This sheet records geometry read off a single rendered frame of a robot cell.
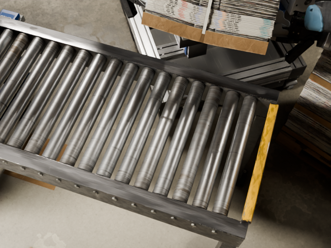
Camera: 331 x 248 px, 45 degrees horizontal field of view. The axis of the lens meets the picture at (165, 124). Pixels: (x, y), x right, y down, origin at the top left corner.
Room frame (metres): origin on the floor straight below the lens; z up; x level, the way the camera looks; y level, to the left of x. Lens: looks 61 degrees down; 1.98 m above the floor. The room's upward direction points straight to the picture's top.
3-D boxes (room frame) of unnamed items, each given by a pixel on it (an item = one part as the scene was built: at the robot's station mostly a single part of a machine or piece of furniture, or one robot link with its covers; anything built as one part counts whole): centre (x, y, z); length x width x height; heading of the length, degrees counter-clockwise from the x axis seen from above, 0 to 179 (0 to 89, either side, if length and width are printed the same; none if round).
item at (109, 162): (0.67, 0.13, 0.77); 0.47 x 0.05 x 0.05; 161
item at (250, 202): (0.51, -0.31, 0.81); 0.43 x 0.03 x 0.02; 161
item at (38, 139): (0.76, 0.38, 0.77); 0.47 x 0.05 x 0.05; 161
